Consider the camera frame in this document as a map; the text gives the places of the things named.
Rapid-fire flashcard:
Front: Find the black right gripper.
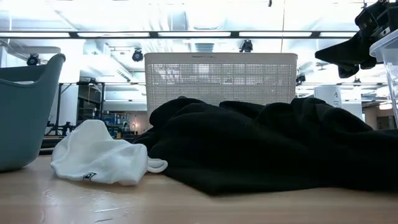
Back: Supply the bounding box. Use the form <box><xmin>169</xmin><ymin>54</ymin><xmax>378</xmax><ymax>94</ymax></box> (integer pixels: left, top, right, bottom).
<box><xmin>314</xmin><ymin>0</ymin><xmax>398</xmax><ymax>79</ymax></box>

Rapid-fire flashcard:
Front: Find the white perforated laundry basket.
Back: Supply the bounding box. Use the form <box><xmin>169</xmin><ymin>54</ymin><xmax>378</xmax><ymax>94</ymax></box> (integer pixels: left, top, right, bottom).
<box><xmin>144</xmin><ymin>52</ymin><xmax>299</xmax><ymax>116</ymax></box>

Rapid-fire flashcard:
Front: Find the black metal frame stand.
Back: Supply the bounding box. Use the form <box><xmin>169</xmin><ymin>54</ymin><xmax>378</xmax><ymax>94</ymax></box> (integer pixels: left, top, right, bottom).
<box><xmin>46</xmin><ymin>81</ymin><xmax>106</xmax><ymax>138</ymax></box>

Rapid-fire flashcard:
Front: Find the black ceiling light rail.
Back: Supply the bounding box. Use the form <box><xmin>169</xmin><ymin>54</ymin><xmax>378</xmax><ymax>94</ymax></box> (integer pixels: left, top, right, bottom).
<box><xmin>0</xmin><ymin>30</ymin><xmax>358</xmax><ymax>40</ymax></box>

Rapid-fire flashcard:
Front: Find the white sock with logo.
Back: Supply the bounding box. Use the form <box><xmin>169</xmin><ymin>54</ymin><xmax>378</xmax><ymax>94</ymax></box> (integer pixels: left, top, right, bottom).
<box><xmin>50</xmin><ymin>119</ymin><xmax>169</xmax><ymax>187</ymax></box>

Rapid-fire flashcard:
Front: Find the teal plastic basket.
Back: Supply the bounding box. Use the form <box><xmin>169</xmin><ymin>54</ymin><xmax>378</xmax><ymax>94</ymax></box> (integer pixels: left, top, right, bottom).
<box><xmin>0</xmin><ymin>53</ymin><xmax>67</xmax><ymax>173</ymax></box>

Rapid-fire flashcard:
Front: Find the clear plastic bin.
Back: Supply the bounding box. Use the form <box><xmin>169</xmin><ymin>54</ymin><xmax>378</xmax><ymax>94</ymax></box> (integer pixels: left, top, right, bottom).
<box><xmin>369</xmin><ymin>29</ymin><xmax>398</xmax><ymax>129</ymax></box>

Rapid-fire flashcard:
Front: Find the black cloth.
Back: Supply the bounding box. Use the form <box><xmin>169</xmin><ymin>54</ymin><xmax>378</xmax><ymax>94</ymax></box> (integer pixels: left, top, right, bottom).
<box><xmin>132</xmin><ymin>96</ymin><xmax>398</xmax><ymax>197</ymax></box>

